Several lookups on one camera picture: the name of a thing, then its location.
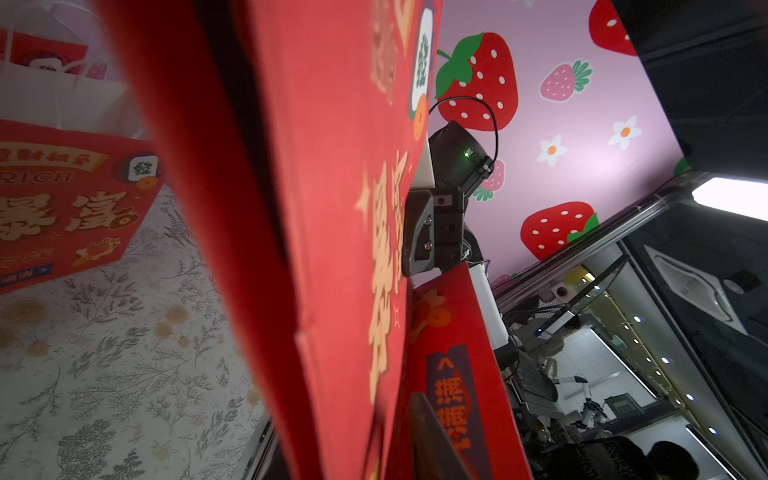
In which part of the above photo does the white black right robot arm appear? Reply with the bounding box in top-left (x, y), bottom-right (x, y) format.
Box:
top-left (398, 121), bottom-right (509, 351)

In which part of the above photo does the silver aluminium corner post right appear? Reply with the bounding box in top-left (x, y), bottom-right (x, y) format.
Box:
top-left (493, 170), bottom-right (714, 314)

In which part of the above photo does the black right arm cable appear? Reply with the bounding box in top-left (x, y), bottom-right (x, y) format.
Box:
top-left (428, 95), bottom-right (500, 163)

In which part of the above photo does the red paper bag back left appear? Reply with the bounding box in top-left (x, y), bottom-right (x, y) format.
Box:
top-left (1, 1), bottom-right (165, 293)

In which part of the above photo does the red paper gift bag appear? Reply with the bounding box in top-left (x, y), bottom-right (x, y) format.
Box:
top-left (96, 1), bottom-right (531, 479)

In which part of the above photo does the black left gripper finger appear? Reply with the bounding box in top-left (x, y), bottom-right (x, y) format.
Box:
top-left (409, 393), bottom-right (471, 480)

